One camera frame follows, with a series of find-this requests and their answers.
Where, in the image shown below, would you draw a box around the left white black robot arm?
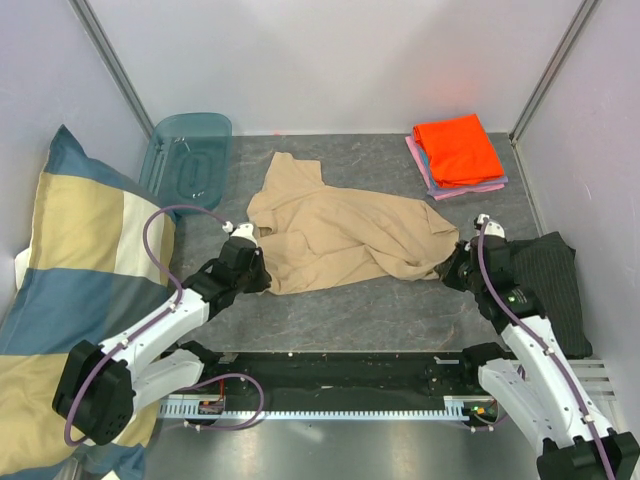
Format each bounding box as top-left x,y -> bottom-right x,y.
52,225 -> 271,446

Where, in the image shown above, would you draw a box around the blue plastic bin lid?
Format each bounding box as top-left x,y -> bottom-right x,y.
139,112 -> 233,210

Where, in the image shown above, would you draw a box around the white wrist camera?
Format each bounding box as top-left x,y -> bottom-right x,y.
471,214 -> 507,248
222,221 -> 258,246

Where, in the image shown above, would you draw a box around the blue beige striped pillow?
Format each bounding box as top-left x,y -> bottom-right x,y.
1,128 -> 175,479

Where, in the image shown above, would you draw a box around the aluminium frame post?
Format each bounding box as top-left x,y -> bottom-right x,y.
69,0 -> 154,138
509,0 -> 601,146

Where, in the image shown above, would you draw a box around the pink folded t shirt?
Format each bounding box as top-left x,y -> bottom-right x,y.
405,136 -> 508,201

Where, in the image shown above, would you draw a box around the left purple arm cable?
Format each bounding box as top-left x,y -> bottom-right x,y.
64,203 -> 231,446

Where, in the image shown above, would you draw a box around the orange folded t shirt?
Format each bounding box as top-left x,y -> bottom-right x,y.
412,114 -> 505,186

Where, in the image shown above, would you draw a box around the aluminium floor rails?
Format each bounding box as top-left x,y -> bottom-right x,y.
569,359 -> 616,399

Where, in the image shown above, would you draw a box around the left aluminium frame post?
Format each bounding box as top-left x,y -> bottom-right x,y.
69,0 -> 154,138

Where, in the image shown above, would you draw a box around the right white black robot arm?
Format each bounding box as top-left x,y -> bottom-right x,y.
436,235 -> 639,479

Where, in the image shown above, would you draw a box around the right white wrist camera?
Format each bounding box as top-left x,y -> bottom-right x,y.
471,214 -> 507,248

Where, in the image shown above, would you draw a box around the white slotted cable duct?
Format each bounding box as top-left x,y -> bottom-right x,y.
158,394 -> 516,420

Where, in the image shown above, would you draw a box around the dark striped folded garment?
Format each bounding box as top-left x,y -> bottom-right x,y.
508,232 -> 593,359

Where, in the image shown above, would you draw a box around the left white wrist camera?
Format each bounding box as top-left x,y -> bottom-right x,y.
222,221 -> 258,246

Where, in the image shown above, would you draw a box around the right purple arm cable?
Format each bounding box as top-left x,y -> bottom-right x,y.
477,217 -> 621,480

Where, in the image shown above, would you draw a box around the beige t shirt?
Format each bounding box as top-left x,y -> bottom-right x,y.
247,152 -> 460,295

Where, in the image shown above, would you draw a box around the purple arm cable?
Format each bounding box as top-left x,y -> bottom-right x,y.
477,217 -> 621,480
64,203 -> 231,446

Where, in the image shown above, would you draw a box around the right aluminium frame post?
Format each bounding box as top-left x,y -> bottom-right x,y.
509,0 -> 601,146

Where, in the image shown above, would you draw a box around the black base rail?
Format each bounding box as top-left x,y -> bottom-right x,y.
197,344 -> 500,412

